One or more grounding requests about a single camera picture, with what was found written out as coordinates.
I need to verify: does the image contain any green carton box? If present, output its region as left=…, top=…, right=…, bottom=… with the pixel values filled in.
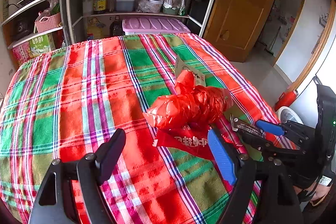
left=29, top=33, right=55, bottom=58

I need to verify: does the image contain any soy sauce bottle yellow label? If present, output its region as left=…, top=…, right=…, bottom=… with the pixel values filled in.
left=93, top=0, right=107, bottom=14

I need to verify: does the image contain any wooden door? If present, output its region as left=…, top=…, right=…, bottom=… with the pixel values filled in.
left=204, top=0, right=274, bottom=63

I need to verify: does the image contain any pink plastic basket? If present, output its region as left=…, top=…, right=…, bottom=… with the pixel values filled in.
left=35, top=12, right=62, bottom=33

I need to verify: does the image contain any person's right hand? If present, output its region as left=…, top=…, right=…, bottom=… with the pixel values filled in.
left=300, top=184, right=335, bottom=209

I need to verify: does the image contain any dark chocolate bar wrapper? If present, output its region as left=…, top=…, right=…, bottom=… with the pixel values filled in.
left=230, top=114, right=265, bottom=138

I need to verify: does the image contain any pink lidded storage box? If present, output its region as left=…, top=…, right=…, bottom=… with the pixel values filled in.
left=122, top=16, right=190, bottom=35

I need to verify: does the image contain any beige paper packet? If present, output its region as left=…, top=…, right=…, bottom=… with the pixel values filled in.
left=174, top=55, right=207, bottom=87

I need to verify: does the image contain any plaid tablecloth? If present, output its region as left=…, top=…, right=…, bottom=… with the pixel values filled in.
left=0, top=32, right=297, bottom=224

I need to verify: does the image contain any red snack wrapper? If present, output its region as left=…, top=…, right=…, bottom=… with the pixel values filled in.
left=153, top=123, right=245, bottom=161

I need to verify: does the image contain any metal kitchen shelf rack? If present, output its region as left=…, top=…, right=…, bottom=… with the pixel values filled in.
left=0, top=0, right=227, bottom=50

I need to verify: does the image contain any red plastic bag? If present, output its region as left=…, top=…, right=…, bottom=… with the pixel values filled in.
left=143, top=70, right=234, bottom=129

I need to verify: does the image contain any white trash bin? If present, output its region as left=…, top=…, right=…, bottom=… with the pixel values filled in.
left=276, top=106, right=303, bottom=124

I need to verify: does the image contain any silver refrigerator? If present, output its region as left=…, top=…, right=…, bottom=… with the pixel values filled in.
left=290, top=36, right=336, bottom=128

